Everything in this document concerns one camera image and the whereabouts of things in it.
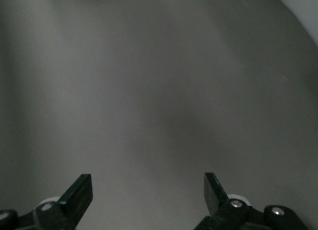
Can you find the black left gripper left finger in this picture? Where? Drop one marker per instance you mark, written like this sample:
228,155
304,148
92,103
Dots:
77,197

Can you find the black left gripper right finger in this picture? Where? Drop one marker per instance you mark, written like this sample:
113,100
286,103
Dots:
214,197

